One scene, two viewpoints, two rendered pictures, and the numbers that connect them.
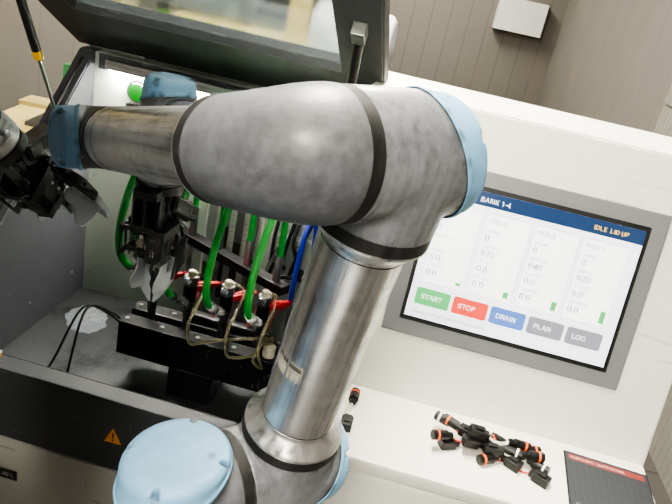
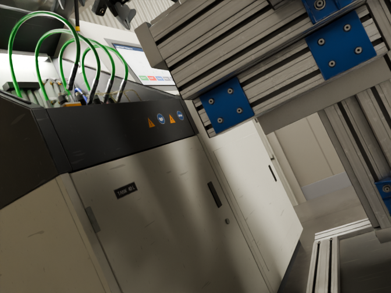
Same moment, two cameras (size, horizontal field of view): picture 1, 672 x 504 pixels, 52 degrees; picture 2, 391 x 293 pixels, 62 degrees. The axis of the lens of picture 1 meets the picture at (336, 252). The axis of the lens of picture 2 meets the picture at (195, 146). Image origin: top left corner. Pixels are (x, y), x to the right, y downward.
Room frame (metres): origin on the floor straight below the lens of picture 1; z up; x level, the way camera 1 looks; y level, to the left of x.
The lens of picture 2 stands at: (0.52, 1.28, 0.69)
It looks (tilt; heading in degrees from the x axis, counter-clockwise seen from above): 2 degrees up; 292
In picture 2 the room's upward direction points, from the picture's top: 25 degrees counter-clockwise
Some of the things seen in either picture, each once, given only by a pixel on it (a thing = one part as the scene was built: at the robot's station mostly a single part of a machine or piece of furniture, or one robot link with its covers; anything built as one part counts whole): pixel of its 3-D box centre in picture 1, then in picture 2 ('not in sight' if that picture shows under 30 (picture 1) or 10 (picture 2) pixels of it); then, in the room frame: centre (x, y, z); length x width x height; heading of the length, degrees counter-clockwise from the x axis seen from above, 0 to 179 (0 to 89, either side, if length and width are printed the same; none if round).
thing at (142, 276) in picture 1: (140, 277); (124, 14); (0.96, 0.29, 1.25); 0.06 x 0.03 x 0.09; 174
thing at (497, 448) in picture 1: (491, 443); not in sight; (1.05, -0.36, 1.01); 0.23 x 0.11 x 0.06; 84
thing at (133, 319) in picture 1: (199, 359); not in sight; (1.27, 0.24, 0.91); 0.34 x 0.10 x 0.15; 84
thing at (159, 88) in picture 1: (168, 115); not in sight; (0.96, 0.27, 1.51); 0.09 x 0.08 x 0.11; 40
